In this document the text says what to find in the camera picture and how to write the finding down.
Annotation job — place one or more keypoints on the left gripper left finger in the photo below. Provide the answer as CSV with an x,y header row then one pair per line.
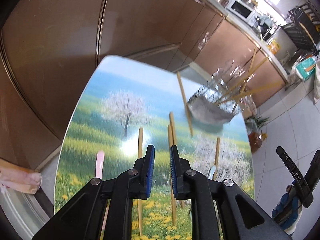
x,y
102,209

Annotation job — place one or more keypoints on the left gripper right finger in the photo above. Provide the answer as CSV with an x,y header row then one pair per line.
x,y
220,210

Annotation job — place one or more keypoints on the pink ceramic spoon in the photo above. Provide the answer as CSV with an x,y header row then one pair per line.
x,y
99,164

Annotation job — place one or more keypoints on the blue gloved right hand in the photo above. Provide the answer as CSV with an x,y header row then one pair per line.
x,y
288,211

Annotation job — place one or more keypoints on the cooking oil bottle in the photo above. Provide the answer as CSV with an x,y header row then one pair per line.
x,y
256,139

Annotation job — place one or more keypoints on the white hanging bag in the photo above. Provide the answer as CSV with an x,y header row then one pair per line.
x,y
316,85

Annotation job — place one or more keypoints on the grey cloth under basket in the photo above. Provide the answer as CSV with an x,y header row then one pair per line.
x,y
207,112

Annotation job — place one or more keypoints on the teal hanging bag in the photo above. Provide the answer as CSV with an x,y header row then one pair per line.
x,y
305,68

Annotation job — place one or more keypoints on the yellow bottle on counter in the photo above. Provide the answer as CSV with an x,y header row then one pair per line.
x,y
273,46

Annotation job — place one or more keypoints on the white microwave oven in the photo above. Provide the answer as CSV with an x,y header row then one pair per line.
x,y
240,9

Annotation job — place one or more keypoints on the wire utensil holder basket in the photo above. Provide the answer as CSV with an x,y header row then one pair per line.
x,y
222,80

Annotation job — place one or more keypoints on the black wall storage rack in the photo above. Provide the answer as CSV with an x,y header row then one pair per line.
x,y
303,28

